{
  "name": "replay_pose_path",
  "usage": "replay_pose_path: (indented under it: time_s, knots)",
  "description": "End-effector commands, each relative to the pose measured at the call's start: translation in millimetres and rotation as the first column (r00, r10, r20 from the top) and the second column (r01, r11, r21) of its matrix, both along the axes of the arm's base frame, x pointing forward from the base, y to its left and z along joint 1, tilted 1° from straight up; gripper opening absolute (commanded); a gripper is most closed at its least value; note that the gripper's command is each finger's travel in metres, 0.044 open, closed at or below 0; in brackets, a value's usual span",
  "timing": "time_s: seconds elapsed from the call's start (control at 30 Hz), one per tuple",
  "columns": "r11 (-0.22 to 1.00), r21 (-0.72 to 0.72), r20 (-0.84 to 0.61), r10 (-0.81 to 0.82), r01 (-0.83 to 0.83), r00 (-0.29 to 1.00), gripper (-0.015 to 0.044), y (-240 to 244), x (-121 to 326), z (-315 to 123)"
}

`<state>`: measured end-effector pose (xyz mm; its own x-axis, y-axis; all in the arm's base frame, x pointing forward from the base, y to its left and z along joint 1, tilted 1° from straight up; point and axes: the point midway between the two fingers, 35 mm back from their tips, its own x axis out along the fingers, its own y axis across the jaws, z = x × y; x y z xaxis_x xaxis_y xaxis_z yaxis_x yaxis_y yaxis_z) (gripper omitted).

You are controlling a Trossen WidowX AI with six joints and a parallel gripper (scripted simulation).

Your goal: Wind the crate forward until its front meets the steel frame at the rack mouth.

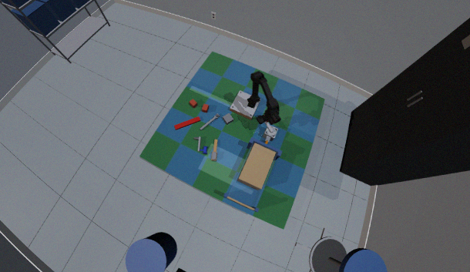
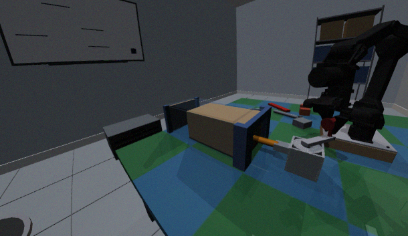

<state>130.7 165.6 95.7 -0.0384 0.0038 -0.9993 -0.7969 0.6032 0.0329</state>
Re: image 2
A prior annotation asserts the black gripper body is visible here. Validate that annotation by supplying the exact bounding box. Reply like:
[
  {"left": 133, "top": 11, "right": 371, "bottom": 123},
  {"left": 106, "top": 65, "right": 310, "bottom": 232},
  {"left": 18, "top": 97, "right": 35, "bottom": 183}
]
[{"left": 303, "top": 86, "right": 381, "bottom": 123}]

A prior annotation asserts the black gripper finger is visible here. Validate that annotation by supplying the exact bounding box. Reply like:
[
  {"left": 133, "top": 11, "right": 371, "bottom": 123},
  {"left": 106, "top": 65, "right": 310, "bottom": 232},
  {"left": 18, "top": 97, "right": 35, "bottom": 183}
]
[
  {"left": 318, "top": 111, "right": 334, "bottom": 119},
  {"left": 332, "top": 115, "right": 352, "bottom": 134}
]

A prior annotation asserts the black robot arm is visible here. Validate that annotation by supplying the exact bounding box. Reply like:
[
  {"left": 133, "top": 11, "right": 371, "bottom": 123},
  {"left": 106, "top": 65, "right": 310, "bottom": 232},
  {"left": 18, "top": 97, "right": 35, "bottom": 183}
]
[{"left": 308, "top": 20, "right": 408, "bottom": 144}]

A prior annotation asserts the red rectangular bar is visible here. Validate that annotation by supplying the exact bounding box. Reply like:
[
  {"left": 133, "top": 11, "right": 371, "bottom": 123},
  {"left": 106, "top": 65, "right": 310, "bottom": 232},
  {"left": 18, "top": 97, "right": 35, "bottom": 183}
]
[{"left": 268, "top": 103, "right": 290, "bottom": 112}]

